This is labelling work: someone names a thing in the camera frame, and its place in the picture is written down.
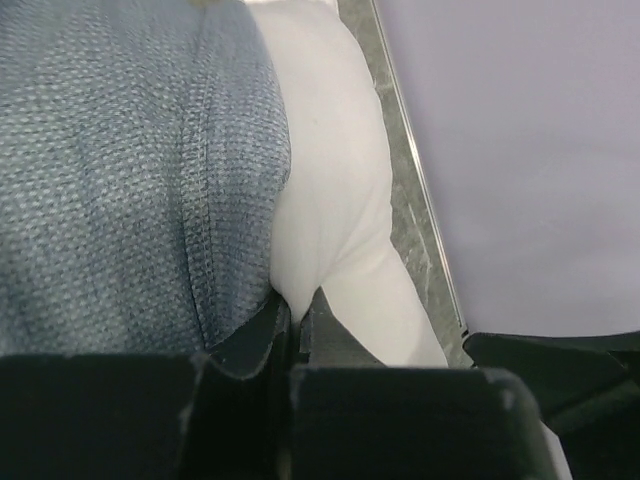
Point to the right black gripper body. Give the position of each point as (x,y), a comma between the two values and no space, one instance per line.
(587,390)

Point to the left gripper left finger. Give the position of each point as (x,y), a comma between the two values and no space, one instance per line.
(198,416)

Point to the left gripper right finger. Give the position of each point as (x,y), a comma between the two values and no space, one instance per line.
(353,418)

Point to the white pillow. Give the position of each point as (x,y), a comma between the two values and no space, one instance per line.
(333,220)

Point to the grey striped pillowcase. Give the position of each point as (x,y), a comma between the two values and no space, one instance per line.
(143,146)

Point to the aluminium right side rail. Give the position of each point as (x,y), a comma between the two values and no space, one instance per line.
(418,167)

